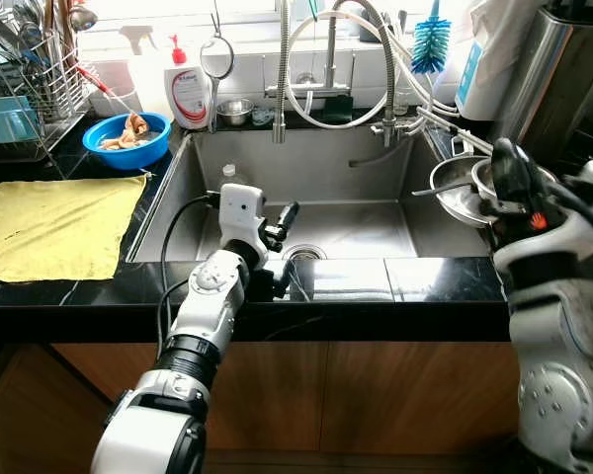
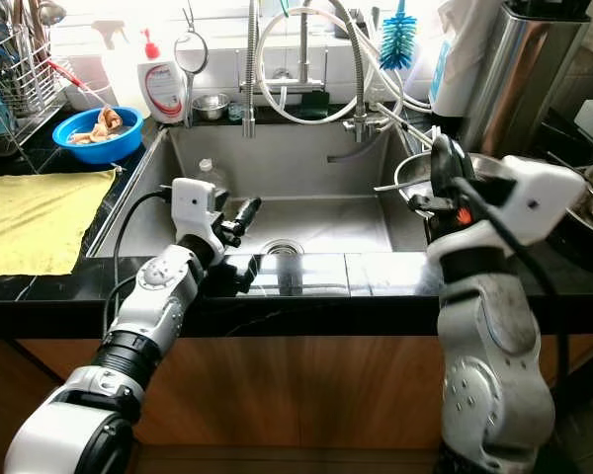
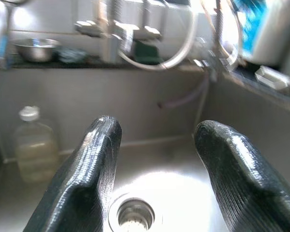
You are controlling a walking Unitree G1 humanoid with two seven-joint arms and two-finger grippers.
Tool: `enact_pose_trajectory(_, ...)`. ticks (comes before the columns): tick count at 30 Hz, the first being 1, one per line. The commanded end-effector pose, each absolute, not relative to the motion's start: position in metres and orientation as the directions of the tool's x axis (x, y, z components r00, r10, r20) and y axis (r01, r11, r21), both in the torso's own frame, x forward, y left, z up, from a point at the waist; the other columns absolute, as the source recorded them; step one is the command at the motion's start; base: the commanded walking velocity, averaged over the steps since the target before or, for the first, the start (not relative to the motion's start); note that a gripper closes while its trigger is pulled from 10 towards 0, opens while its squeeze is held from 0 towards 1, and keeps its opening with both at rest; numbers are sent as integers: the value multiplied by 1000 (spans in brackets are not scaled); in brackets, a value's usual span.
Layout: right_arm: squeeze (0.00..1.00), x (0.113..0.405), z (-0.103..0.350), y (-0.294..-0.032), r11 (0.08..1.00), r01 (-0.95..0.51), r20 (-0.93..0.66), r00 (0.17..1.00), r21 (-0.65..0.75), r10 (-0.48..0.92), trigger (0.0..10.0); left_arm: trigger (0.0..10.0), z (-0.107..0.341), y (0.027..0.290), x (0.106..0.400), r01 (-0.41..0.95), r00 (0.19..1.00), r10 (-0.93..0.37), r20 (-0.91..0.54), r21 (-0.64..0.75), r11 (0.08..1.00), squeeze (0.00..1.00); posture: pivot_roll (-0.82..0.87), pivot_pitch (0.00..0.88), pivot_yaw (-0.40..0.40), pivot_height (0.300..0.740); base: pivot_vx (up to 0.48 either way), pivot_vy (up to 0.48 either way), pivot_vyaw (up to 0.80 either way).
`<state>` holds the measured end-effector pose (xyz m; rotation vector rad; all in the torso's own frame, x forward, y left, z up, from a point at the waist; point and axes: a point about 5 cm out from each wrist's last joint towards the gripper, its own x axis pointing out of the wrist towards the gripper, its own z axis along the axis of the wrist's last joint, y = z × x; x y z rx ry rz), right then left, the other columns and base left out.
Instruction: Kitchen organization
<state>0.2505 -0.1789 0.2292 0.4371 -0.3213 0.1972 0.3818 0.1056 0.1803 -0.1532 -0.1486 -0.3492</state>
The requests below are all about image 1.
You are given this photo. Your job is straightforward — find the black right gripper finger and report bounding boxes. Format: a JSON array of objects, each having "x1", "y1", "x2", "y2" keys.
[{"x1": 489, "y1": 138, "x2": 548, "y2": 210}]

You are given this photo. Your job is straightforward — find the large steel basin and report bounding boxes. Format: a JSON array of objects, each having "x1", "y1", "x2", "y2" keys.
[{"x1": 430, "y1": 153, "x2": 564, "y2": 230}]

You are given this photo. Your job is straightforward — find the steel spatula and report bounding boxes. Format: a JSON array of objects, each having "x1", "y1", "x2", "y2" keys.
[{"x1": 412, "y1": 181, "x2": 480, "y2": 197}]

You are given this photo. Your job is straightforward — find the steel sink drain strainer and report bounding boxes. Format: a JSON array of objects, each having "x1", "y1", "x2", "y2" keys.
[{"x1": 282, "y1": 244, "x2": 327, "y2": 264}]

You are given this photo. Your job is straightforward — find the clear plastic bottle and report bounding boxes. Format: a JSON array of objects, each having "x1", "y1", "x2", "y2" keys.
[{"x1": 220, "y1": 163, "x2": 250, "y2": 191}]

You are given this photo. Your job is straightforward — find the stainless steel sink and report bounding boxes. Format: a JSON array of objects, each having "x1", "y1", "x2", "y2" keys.
[{"x1": 127, "y1": 126, "x2": 497, "y2": 266}]

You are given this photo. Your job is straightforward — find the steel pull-down faucet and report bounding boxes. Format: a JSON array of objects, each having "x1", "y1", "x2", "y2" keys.
[{"x1": 265, "y1": 0, "x2": 355, "y2": 145}]

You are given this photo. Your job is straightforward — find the white purifier blue label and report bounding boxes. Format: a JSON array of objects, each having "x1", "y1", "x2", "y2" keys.
[{"x1": 453, "y1": 0, "x2": 547, "y2": 121}]

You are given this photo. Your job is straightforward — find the small steel bowl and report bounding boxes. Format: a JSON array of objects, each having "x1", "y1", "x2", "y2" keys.
[{"x1": 215, "y1": 98, "x2": 255, "y2": 126}]

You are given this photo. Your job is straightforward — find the green scouring sponge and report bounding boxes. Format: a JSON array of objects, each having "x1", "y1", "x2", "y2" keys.
[{"x1": 321, "y1": 94, "x2": 355, "y2": 124}]

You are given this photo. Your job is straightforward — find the white red pump soap bottle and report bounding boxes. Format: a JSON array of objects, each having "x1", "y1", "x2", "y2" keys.
[{"x1": 164, "y1": 35, "x2": 215, "y2": 131}]

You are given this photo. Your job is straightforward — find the teal bottle brush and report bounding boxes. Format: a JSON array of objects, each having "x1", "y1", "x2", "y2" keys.
[{"x1": 411, "y1": 0, "x2": 453, "y2": 76}]

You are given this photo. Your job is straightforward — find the blue plastic bowl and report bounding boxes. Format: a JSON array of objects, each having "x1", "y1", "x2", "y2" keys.
[{"x1": 82, "y1": 112, "x2": 172, "y2": 171}]

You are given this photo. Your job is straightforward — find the round steel strainer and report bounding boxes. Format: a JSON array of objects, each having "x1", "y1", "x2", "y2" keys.
[{"x1": 199, "y1": 12, "x2": 236, "y2": 131}]

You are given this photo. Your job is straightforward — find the tan food pieces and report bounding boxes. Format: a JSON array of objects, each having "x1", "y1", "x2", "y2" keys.
[{"x1": 101, "y1": 112, "x2": 151, "y2": 151}]

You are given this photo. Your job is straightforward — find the brown wooden sink cabinet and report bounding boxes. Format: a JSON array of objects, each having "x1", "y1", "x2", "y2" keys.
[{"x1": 0, "y1": 341, "x2": 523, "y2": 474}]

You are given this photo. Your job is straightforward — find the white spray bottle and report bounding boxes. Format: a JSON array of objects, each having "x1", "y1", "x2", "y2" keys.
[{"x1": 119, "y1": 25, "x2": 169, "y2": 112}]

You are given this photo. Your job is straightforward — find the yellow cloth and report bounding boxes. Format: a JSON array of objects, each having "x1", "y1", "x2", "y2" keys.
[{"x1": 0, "y1": 175, "x2": 149, "y2": 284}]

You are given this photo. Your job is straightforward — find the steel dish rack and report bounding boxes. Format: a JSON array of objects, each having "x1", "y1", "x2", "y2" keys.
[{"x1": 0, "y1": 94, "x2": 75, "y2": 164}]

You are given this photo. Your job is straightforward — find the steel ladle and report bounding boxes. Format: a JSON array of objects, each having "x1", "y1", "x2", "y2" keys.
[{"x1": 67, "y1": 5, "x2": 99, "y2": 33}]

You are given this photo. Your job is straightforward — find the teal plastic cup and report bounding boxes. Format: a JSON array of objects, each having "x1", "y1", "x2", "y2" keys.
[{"x1": 0, "y1": 96, "x2": 41, "y2": 146}]

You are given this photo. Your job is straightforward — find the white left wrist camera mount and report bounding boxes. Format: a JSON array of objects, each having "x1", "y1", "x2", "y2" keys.
[{"x1": 218, "y1": 183, "x2": 270, "y2": 248}]

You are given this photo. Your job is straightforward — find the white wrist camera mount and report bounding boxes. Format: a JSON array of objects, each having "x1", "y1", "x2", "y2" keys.
[
  {"x1": 218, "y1": 183, "x2": 270, "y2": 248},
  {"x1": 494, "y1": 160, "x2": 593, "y2": 273}
]

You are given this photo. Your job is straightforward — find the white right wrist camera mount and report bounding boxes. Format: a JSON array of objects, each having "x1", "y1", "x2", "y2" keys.
[{"x1": 494, "y1": 160, "x2": 593, "y2": 273}]

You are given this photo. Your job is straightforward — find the white purifier hose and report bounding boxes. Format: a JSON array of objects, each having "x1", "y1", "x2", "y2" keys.
[{"x1": 381, "y1": 20, "x2": 495, "y2": 157}]

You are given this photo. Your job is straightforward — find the white hose loop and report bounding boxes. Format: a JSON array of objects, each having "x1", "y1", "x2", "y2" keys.
[{"x1": 285, "y1": 8, "x2": 401, "y2": 129}]

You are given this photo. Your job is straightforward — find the steel spring hose with valve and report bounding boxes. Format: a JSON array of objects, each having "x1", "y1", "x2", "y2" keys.
[{"x1": 331, "y1": 0, "x2": 423, "y2": 149}]

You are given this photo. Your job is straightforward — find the red handled utensil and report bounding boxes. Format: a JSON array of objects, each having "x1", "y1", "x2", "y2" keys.
[{"x1": 77, "y1": 61, "x2": 137, "y2": 112}]

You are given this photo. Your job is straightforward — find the steel wire cutlery basket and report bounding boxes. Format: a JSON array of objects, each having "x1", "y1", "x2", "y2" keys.
[{"x1": 0, "y1": 25, "x2": 90, "y2": 124}]

